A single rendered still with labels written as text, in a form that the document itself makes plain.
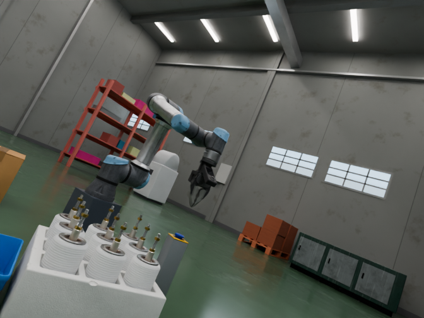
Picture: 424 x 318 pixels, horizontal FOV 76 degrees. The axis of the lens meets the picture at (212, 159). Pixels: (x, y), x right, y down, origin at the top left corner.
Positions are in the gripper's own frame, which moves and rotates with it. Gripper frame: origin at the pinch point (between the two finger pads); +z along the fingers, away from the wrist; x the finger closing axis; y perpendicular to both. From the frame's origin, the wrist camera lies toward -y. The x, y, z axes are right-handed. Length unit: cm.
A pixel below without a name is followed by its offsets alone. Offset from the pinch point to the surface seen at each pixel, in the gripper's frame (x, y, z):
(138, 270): 20.1, -23.0, 23.9
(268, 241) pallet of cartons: -404, 359, 19
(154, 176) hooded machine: -153, 527, -13
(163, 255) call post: 3.5, -1.1, 23.1
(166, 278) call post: -0.7, -3.4, 30.5
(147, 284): 16.0, -23.9, 26.9
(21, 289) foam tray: 47, -27, 33
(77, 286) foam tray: 36, -27, 30
